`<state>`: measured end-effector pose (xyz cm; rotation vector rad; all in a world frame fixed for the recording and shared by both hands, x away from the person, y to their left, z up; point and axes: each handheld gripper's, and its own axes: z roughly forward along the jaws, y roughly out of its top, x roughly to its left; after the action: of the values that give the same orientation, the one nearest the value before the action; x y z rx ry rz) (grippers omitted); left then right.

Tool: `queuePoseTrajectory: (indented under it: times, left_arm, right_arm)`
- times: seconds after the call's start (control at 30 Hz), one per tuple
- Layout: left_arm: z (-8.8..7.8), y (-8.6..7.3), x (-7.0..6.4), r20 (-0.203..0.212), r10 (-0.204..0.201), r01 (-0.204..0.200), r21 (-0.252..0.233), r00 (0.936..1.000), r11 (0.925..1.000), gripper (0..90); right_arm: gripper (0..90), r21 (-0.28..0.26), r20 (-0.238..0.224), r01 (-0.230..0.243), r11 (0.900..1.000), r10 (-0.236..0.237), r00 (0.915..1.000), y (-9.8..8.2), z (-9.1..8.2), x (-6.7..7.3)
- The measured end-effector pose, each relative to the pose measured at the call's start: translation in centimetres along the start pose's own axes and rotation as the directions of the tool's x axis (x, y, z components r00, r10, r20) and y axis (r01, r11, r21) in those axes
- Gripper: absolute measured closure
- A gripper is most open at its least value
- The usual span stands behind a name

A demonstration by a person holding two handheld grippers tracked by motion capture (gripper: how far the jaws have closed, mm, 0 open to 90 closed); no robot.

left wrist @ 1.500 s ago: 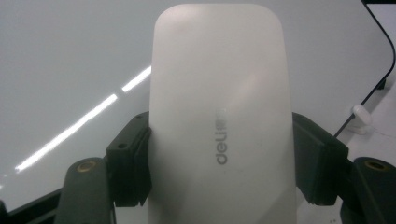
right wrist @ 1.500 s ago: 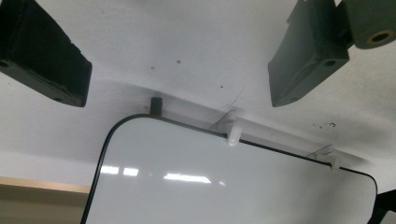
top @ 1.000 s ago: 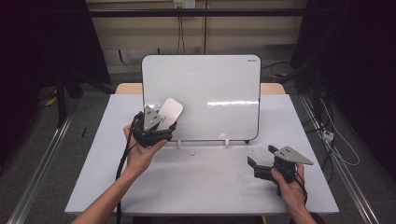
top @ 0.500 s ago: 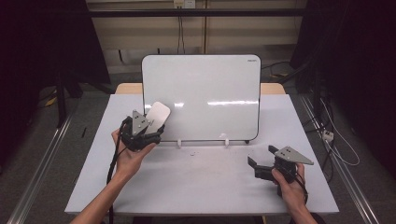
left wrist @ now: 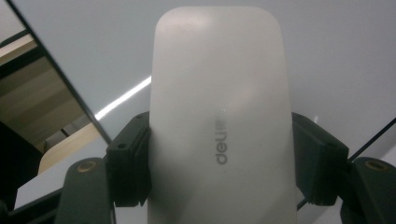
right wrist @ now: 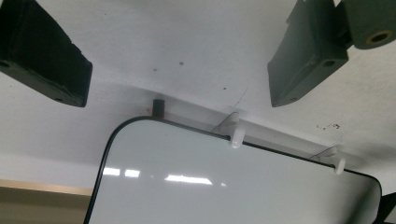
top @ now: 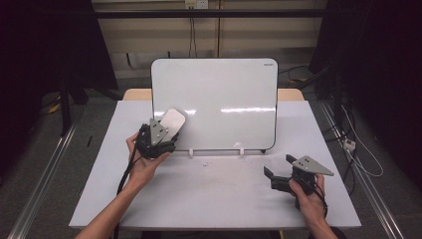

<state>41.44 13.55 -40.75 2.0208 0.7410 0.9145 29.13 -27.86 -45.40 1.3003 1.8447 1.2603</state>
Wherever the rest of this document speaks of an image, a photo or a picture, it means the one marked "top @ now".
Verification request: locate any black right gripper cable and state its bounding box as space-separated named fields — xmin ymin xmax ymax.
xmin=313 ymin=182 xmax=329 ymax=220

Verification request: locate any black hanging wall cable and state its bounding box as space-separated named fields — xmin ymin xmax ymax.
xmin=188 ymin=8 xmax=198 ymax=59

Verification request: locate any white table mat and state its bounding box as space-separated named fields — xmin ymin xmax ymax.
xmin=68 ymin=100 xmax=362 ymax=231

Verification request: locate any aluminium floor rail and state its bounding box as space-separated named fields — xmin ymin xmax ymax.
xmin=318 ymin=100 xmax=406 ymax=239
xmin=6 ymin=120 xmax=82 ymax=239

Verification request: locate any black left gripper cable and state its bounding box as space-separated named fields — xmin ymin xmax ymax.
xmin=111 ymin=125 xmax=144 ymax=239

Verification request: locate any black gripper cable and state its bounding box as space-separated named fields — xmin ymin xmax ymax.
xmin=313 ymin=182 xmax=329 ymax=220
xmin=111 ymin=125 xmax=144 ymax=239

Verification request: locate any white wall outlet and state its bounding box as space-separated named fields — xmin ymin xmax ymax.
xmin=184 ymin=0 xmax=210 ymax=10

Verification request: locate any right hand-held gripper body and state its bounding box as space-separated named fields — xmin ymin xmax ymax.
xmin=270 ymin=154 xmax=335 ymax=197

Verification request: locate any black floor cable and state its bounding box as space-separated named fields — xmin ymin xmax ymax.
xmin=325 ymin=99 xmax=358 ymax=197

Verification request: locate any white whiteboard eraser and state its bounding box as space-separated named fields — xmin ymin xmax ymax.
xmin=158 ymin=108 xmax=187 ymax=143

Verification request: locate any white floor cable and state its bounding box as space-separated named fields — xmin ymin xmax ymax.
xmin=340 ymin=105 xmax=385 ymax=178

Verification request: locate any vertical wall conduit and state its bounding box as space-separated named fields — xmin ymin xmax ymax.
xmin=216 ymin=0 xmax=222 ymax=59

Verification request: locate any person's right hand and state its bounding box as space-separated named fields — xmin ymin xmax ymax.
xmin=288 ymin=173 xmax=328 ymax=231

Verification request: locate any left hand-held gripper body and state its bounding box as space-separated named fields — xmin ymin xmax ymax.
xmin=134 ymin=117 xmax=180 ymax=160

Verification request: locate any wooden table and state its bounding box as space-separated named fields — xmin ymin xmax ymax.
xmin=121 ymin=88 xmax=306 ymax=103

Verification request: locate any person's left hand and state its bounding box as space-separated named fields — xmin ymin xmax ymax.
xmin=125 ymin=131 xmax=172 ymax=191

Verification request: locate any white whiteboard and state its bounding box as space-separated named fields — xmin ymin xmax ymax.
xmin=150 ymin=58 xmax=280 ymax=154

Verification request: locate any black curtain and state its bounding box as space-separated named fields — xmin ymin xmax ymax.
xmin=309 ymin=0 xmax=422 ymax=192
xmin=0 ymin=0 xmax=119 ymax=175

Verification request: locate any black horizontal crossbar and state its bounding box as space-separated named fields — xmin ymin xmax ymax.
xmin=93 ymin=8 xmax=328 ymax=20

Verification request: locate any white power strip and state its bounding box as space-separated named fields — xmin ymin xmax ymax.
xmin=342 ymin=137 xmax=357 ymax=152

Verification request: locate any black metal stand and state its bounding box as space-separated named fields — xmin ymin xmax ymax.
xmin=58 ymin=73 xmax=124 ymax=137

